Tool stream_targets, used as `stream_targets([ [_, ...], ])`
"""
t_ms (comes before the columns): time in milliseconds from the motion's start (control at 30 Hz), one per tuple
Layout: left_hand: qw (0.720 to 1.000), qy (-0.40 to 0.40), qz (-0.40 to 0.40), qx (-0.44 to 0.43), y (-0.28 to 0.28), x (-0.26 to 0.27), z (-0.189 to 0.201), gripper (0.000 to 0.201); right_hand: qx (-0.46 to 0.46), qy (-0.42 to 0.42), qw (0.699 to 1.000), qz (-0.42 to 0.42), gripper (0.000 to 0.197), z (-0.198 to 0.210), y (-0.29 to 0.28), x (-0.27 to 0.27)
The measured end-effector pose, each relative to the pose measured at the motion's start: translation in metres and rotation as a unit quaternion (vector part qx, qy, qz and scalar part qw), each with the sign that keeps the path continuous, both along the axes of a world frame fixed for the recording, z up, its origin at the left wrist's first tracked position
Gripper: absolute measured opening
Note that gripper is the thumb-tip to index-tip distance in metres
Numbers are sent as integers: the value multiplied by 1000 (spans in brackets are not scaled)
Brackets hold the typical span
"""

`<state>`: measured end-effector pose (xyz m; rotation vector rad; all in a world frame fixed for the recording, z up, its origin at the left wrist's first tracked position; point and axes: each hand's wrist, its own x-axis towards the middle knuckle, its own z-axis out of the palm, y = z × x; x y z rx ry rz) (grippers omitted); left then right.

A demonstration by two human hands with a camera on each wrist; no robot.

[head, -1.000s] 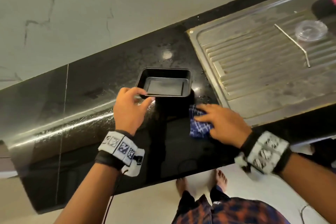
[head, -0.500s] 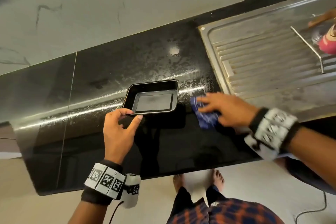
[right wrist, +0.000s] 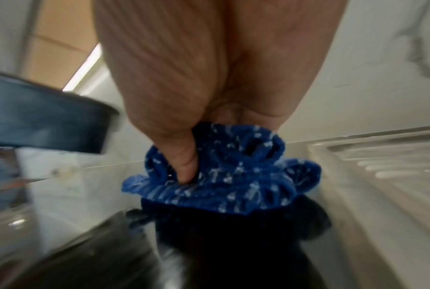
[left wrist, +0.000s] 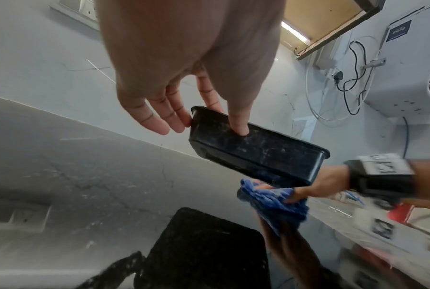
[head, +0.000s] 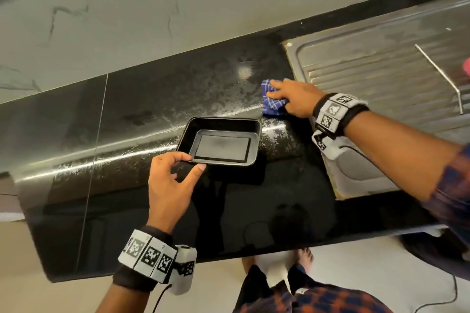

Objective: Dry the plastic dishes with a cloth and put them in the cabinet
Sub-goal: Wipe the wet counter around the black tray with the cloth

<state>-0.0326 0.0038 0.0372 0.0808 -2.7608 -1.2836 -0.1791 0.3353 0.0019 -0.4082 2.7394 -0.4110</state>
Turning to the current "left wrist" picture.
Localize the person's right hand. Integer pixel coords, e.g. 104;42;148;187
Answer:
254;165;353;205

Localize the person's left hand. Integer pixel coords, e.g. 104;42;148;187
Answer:
94;0;287;136

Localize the blue striped cloth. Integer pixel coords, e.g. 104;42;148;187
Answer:
236;179;310;238

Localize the black plastic tray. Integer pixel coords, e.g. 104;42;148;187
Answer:
188;105;331;189

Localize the right wrist marker band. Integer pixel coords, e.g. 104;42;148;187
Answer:
343;153;418;199

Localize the red bear cup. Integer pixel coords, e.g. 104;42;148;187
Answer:
386;202;416;226

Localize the led light strip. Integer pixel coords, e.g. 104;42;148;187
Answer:
280;21;312;46

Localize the black purifier power cable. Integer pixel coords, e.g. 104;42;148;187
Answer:
332;40;387;117

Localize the white wall socket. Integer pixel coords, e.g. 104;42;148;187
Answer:
50;0;101;30

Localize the white wall water purifier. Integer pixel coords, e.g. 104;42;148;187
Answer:
360;2;430;120

